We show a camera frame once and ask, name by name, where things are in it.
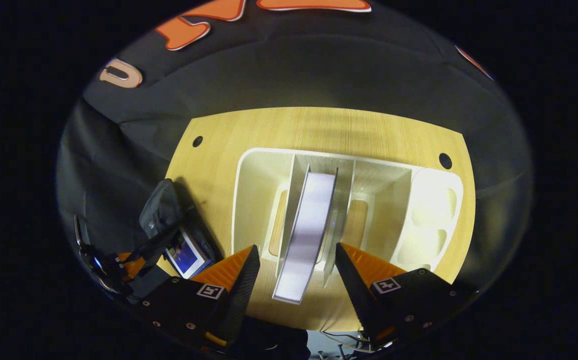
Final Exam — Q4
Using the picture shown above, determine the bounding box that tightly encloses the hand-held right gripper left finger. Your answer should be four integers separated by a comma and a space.
139, 244, 261, 351

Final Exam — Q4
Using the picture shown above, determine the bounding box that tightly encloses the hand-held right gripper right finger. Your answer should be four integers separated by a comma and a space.
335, 242, 479, 346

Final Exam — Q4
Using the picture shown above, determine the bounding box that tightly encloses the blue-covered book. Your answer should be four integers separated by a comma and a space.
164, 227, 214, 279

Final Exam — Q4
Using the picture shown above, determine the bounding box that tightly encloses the black schoolbag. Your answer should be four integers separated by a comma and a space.
139, 179, 222, 281

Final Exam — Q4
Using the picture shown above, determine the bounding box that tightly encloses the white portrait-covered book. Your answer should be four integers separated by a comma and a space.
272, 170, 339, 304

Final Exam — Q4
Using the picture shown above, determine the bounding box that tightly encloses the white bookshelf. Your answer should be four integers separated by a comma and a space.
231, 147, 464, 276

